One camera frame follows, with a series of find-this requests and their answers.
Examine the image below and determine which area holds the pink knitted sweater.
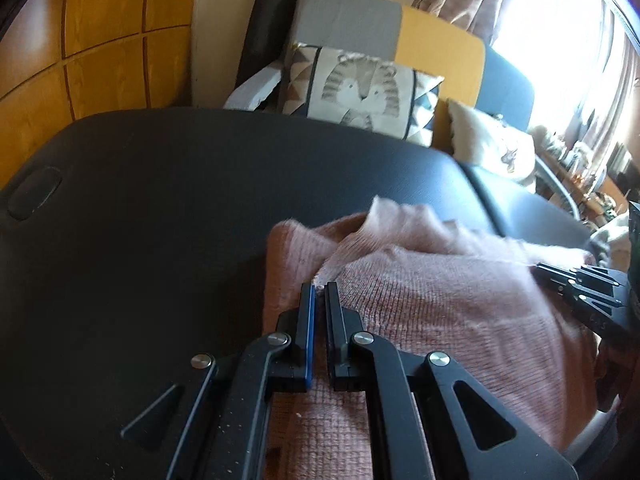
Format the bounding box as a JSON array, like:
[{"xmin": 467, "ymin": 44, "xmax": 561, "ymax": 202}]
[{"xmin": 262, "ymin": 196, "xmax": 626, "ymax": 480}]

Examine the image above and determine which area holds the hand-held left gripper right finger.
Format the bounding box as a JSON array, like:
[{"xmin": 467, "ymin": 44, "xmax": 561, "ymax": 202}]
[{"xmin": 324, "ymin": 281, "xmax": 576, "ymax": 480}]

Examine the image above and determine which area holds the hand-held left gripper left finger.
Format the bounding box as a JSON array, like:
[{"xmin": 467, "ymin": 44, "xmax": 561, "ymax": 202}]
[{"xmin": 120, "ymin": 282, "xmax": 316, "ymax": 480}]

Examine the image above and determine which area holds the clutter of small jars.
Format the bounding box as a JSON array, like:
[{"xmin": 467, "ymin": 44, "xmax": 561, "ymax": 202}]
[{"xmin": 530, "ymin": 125, "xmax": 633, "ymax": 216}]

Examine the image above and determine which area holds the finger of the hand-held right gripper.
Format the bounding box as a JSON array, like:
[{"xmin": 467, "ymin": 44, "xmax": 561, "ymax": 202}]
[
  {"xmin": 535, "ymin": 261, "xmax": 628, "ymax": 293},
  {"xmin": 562, "ymin": 287, "xmax": 636, "ymax": 346}
]

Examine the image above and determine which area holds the yellow wooden wardrobe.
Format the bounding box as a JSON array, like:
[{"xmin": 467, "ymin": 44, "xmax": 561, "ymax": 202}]
[{"xmin": 0, "ymin": 0, "xmax": 201, "ymax": 191}]

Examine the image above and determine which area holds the black rolled mat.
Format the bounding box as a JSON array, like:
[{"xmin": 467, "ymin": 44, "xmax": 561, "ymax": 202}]
[{"xmin": 235, "ymin": 0, "xmax": 308, "ymax": 91}]

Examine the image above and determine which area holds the bright window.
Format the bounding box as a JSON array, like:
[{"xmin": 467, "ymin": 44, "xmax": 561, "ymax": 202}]
[{"xmin": 490, "ymin": 0, "xmax": 616, "ymax": 131}]

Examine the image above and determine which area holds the grey yellow blue sofa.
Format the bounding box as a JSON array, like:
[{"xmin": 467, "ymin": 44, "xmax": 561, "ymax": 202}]
[{"xmin": 222, "ymin": 0, "xmax": 586, "ymax": 221}]

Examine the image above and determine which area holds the deer print cushion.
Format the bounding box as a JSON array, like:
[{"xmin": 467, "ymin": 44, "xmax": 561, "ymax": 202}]
[{"xmin": 446, "ymin": 99, "xmax": 538, "ymax": 186}]

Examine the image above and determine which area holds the cream knitted sweater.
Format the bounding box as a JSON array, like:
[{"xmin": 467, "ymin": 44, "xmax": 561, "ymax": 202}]
[{"xmin": 587, "ymin": 210, "xmax": 631, "ymax": 271}]

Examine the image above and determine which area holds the tiger print cushion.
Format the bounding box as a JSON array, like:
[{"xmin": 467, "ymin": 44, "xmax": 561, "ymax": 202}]
[{"xmin": 277, "ymin": 42, "xmax": 446, "ymax": 148}]

